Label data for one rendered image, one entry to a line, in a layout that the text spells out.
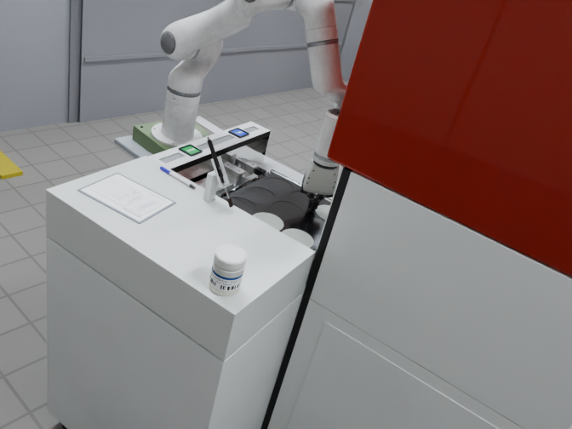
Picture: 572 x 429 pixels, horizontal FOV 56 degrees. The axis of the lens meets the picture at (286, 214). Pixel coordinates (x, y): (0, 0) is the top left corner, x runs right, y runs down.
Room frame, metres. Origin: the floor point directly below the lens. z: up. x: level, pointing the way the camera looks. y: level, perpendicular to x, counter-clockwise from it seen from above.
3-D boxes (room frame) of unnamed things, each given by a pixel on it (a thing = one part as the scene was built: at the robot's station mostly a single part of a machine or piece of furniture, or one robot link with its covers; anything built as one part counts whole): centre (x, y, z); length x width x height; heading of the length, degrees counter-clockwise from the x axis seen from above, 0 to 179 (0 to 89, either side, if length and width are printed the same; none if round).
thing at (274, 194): (1.47, 0.00, 0.90); 0.34 x 0.34 x 0.01; 64
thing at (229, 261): (0.95, 0.09, 1.01); 0.07 x 0.07 x 0.10
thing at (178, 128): (1.83, 0.47, 0.97); 0.19 x 0.19 x 0.18
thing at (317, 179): (1.50, -0.07, 1.03); 0.10 x 0.07 x 0.11; 102
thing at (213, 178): (1.29, 0.21, 1.03); 0.06 x 0.04 x 0.13; 64
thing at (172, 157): (1.68, 0.30, 0.89); 0.55 x 0.09 x 0.14; 154
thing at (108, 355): (1.44, 0.13, 0.41); 0.96 x 0.64 x 0.82; 154
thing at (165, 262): (1.16, 0.26, 0.89); 0.62 x 0.35 x 0.14; 64
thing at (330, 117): (1.51, -0.08, 1.17); 0.09 x 0.08 x 0.13; 150
